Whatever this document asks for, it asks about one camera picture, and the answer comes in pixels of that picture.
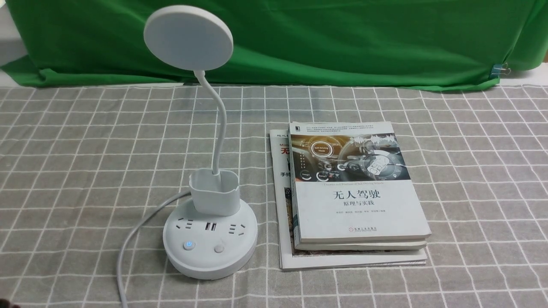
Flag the grey checked tablecloth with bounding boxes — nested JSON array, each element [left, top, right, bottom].
[[0, 86, 548, 308]]

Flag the green backdrop cloth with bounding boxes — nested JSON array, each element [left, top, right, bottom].
[[2, 0, 548, 91]]

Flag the bottom magazine book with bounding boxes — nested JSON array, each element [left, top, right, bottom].
[[269, 129, 427, 271]]

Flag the blue binder clip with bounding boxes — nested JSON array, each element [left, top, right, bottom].
[[489, 62, 512, 79]]

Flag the white desk lamp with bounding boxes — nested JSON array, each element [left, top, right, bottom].
[[143, 5, 258, 280]]

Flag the white self-driving book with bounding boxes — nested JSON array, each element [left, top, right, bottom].
[[288, 121, 432, 246]]

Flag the white lamp power cable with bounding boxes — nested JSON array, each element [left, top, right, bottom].
[[116, 190, 192, 308]]

